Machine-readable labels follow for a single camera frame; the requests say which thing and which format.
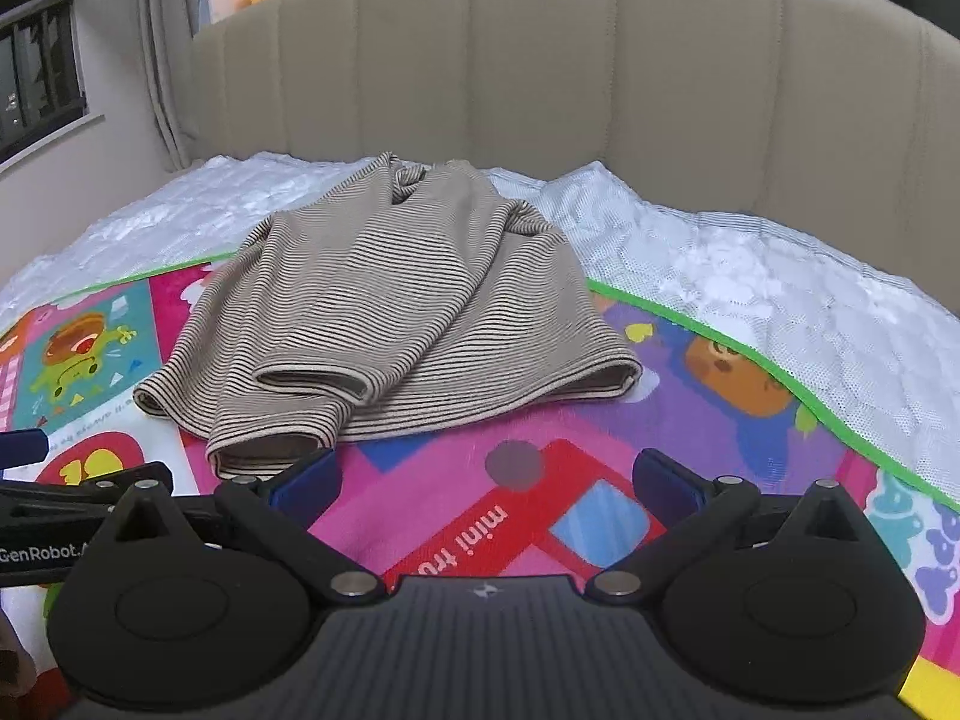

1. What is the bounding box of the beige striped shirt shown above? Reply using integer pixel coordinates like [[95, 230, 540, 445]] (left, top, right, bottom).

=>
[[133, 154, 641, 478]]

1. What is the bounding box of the left hand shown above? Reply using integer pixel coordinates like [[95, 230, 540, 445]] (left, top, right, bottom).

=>
[[0, 613, 36, 718]]

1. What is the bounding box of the white quilted mattress cover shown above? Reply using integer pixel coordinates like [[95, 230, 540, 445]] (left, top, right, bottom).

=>
[[2, 153, 958, 499]]

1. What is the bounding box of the dark window with bars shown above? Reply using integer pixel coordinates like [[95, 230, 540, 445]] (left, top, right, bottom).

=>
[[0, 0, 86, 161]]

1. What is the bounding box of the grey curtain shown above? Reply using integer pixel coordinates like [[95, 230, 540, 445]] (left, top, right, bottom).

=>
[[137, 0, 208, 171]]

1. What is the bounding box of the beige padded headboard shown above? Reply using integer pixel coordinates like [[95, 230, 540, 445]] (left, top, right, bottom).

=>
[[194, 0, 958, 307]]

